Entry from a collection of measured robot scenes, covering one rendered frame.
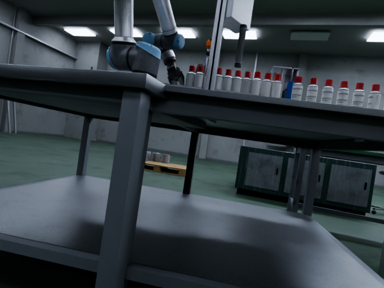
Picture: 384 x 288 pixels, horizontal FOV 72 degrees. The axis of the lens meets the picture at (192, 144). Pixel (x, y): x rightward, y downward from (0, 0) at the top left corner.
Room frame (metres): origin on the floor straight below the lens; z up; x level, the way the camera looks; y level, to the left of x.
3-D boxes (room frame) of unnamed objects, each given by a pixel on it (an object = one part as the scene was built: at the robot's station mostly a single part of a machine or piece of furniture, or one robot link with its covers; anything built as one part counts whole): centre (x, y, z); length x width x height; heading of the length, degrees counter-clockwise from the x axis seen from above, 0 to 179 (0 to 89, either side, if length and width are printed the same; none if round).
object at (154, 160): (5.37, 0.55, 0.16); 1.15 x 0.80 x 0.32; 79
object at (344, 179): (4.40, -1.79, 0.36); 1.76 x 1.61 x 0.72; 73
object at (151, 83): (1.27, 0.44, 0.81); 0.90 x 0.90 x 0.04; 72
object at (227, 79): (1.45, -0.14, 0.98); 0.05 x 0.05 x 0.20
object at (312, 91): (1.38, -0.58, 0.98); 0.05 x 0.05 x 0.20
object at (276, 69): (1.50, -0.46, 1.14); 0.14 x 0.11 x 0.01; 82
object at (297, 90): (1.39, -0.51, 0.98); 0.05 x 0.05 x 0.20
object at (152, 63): (1.22, 0.27, 1.01); 0.13 x 0.12 x 0.14; 64
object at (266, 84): (1.41, -0.35, 0.98); 0.05 x 0.05 x 0.20
